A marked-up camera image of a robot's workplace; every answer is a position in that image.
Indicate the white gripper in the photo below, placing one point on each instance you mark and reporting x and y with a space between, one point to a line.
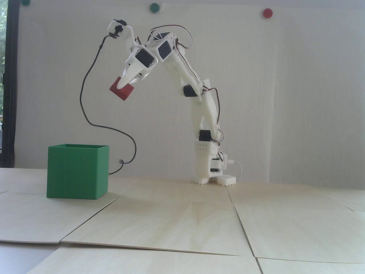
136 70

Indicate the red block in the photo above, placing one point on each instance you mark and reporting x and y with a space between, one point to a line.
125 92

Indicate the green box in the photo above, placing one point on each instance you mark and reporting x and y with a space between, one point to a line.
74 171

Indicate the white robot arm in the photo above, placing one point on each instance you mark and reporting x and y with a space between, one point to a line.
205 114

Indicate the white corrugated backdrop sheet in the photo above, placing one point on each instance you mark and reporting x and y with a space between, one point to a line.
322 85
114 114

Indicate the green round magnet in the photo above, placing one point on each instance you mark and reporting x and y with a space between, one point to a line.
154 7
26 2

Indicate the red round magnet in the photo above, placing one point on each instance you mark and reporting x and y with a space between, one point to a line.
267 13

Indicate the light plywood sheet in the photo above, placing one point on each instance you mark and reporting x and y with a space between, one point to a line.
299 228
313 268
142 262
156 225
34 219

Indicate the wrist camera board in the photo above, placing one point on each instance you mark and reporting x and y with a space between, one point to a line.
117 28

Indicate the black window frame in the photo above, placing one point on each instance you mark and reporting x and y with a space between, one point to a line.
12 71

